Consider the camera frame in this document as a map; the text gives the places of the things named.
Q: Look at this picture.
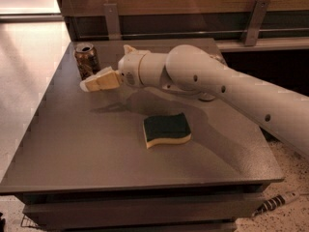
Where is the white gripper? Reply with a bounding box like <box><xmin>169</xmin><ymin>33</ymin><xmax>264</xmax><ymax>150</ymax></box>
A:
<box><xmin>79</xmin><ymin>44</ymin><xmax>149</xmax><ymax>92</ymax></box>

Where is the orange soda can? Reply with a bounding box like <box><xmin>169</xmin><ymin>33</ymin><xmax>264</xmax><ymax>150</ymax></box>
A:
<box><xmin>74</xmin><ymin>43</ymin><xmax>100</xmax><ymax>80</ymax></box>

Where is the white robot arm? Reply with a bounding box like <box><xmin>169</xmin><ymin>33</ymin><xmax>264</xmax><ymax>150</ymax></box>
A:
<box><xmin>80</xmin><ymin>44</ymin><xmax>309</xmax><ymax>159</ymax></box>

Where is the white silver soda can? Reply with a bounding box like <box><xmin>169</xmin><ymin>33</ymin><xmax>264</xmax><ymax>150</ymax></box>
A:
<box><xmin>198</xmin><ymin>93</ymin><xmax>215</xmax><ymax>102</ymax></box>

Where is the green yellow sponge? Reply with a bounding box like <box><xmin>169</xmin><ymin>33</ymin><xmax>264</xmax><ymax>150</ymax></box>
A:
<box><xmin>143</xmin><ymin>113</ymin><xmax>192</xmax><ymax>149</ymax></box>

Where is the left metal wall bracket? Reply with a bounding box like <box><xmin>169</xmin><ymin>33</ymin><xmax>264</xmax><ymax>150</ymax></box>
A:
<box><xmin>104</xmin><ymin>3</ymin><xmax>122</xmax><ymax>41</ymax></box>

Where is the metal wall bracket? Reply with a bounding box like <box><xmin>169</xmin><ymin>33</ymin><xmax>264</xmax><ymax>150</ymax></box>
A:
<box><xmin>104</xmin><ymin>3</ymin><xmax>122</xmax><ymax>41</ymax></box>
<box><xmin>241</xmin><ymin>0</ymin><xmax>270</xmax><ymax>46</ymax></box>

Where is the wire rack under table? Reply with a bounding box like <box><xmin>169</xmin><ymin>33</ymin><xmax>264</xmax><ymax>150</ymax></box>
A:
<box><xmin>20</xmin><ymin>216</ymin><xmax>40</xmax><ymax>229</ymax></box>

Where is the right metal wall bracket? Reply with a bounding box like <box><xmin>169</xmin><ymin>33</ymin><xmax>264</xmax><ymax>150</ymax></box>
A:
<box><xmin>241</xmin><ymin>0</ymin><xmax>270</xmax><ymax>46</ymax></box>

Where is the striped handle tool on floor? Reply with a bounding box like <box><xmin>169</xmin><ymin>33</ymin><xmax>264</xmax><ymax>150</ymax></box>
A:
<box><xmin>252</xmin><ymin>191</ymin><xmax>300</xmax><ymax>217</ymax></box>

